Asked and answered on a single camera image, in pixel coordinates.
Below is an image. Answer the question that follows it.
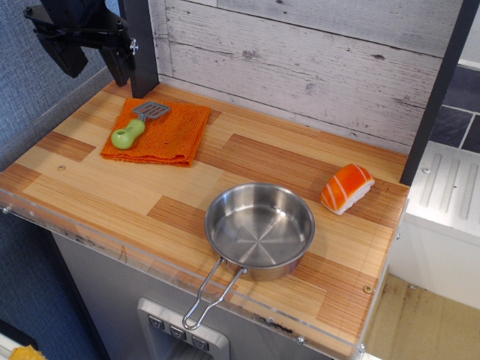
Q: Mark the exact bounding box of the clear acrylic table edge guard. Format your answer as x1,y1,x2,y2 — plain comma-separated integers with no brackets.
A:
1,182,407,359

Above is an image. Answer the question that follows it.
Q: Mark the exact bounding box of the dark grey left post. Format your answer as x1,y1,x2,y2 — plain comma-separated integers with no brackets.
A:
118,0,159,98

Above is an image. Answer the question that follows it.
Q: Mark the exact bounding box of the toy salmon sushi piece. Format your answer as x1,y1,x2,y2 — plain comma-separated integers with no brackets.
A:
320,163,375,215

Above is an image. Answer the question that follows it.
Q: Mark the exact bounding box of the white ridged side counter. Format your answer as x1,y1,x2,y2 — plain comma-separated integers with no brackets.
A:
405,141,479,245

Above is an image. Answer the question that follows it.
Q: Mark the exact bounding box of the green handled grey toy spatula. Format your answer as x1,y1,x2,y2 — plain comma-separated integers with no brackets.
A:
110,101,170,150

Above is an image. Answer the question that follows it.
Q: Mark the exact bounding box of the steel pan with wire handle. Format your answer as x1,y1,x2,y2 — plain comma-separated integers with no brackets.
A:
182,182,316,331

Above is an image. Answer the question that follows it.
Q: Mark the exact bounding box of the yellow object at corner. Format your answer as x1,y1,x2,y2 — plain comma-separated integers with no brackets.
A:
8,346,47,360

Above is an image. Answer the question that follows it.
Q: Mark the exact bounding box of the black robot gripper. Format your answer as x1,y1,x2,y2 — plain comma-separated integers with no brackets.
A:
23,1,138,87

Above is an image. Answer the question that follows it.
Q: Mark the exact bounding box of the dark grey post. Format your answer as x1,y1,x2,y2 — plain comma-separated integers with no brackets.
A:
118,0,159,98
400,0,479,186

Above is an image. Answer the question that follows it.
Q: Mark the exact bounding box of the silver panel with buttons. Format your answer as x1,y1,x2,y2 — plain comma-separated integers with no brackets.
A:
136,297,230,359

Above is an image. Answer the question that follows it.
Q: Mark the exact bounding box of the dark grey right post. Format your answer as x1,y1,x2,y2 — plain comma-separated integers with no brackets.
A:
400,0,479,186

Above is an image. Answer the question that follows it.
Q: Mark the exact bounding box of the orange folded cloth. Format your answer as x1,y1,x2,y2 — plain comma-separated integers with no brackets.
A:
100,102,211,167

